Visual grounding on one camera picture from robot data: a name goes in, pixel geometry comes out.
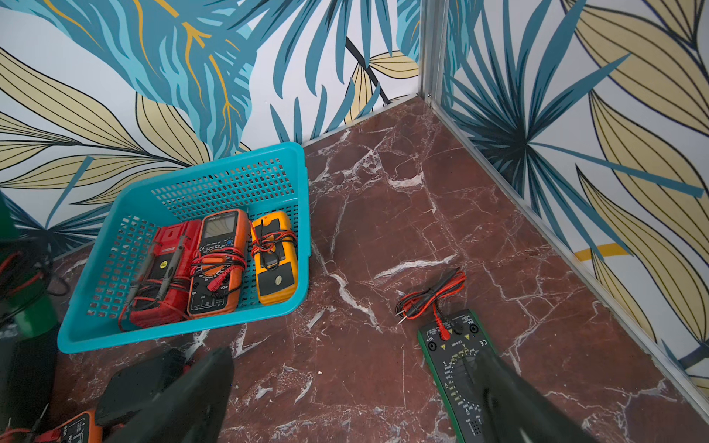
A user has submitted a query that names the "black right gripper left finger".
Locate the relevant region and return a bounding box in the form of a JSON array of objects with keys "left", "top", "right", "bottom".
[{"left": 108, "top": 348, "right": 234, "bottom": 442}]

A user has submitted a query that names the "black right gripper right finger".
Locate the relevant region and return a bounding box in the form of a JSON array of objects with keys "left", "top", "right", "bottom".
[{"left": 472, "top": 348, "right": 596, "bottom": 442}]

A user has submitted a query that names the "small red multimeter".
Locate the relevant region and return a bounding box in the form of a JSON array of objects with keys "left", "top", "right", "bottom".
[{"left": 118, "top": 221, "right": 201, "bottom": 332}]

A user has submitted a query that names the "yellow multimeter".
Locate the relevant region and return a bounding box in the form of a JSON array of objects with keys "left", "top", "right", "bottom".
[{"left": 251, "top": 210, "right": 298, "bottom": 306}]

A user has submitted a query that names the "black multimeter back side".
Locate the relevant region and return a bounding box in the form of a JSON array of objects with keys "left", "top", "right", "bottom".
[{"left": 95, "top": 349, "right": 186, "bottom": 427}]

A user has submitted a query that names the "teal plastic basket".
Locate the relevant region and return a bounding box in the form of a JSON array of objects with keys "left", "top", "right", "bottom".
[{"left": 57, "top": 142, "right": 311, "bottom": 354}]

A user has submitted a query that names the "green multimeter near wall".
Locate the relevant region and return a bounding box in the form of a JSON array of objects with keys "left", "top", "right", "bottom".
[{"left": 395, "top": 268, "right": 500, "bottom": 443}]

